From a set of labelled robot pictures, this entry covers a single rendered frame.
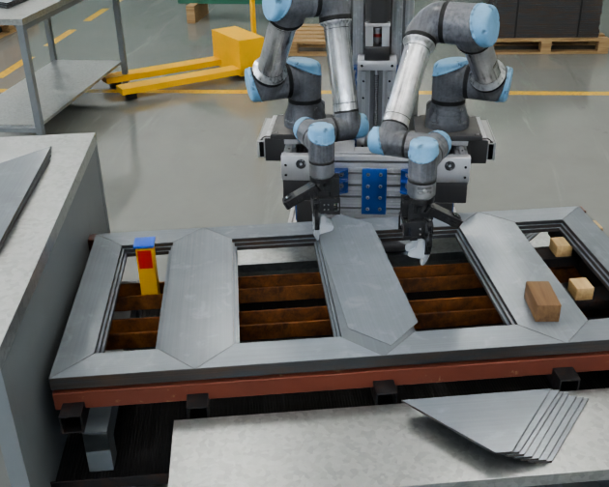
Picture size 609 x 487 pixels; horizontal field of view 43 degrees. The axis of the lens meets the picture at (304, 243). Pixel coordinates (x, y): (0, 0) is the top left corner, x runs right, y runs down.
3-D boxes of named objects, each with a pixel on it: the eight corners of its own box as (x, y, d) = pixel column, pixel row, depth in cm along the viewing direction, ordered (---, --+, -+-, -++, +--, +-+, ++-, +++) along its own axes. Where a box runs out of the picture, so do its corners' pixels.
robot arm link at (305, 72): (327, 99, 267) (327, 60, 261) (290, 103, 263) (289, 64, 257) (314, 90, 277) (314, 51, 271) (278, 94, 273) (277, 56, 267)
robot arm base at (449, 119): (423, 117, 278) (424, 90, 274) (466, 118, 277) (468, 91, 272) (425, 131, 265) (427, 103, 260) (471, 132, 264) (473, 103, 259)
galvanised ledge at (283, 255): (585, 251, 268) (586, 243, 267) (207, 274, 259) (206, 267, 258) (563, 226, 286) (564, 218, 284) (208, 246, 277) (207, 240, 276)
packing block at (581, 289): (593, 300, 217) (594, 287, 216) (575, 300, 217) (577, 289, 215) (584, 288, 223) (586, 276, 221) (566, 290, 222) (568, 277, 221)
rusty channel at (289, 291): (610, 279, 246) (613, 266, 244) (78, 314, 235) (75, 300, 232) (599, 267, 253) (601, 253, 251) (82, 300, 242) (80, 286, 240)
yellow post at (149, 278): (159, 304, 238) (152, 249, 229) (142, 305, 237) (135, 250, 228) (160, 296, 242) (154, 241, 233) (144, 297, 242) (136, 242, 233)
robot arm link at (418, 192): (432, 174, 208) (440, 186, 201) (431, 189, 210) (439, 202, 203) (404, 175, 208) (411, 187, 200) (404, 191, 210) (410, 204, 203)
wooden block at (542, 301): (559, 322, 195) (562, 304, 193) (535, 322, 195) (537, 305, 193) (546, 297, 205) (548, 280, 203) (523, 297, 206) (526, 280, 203)
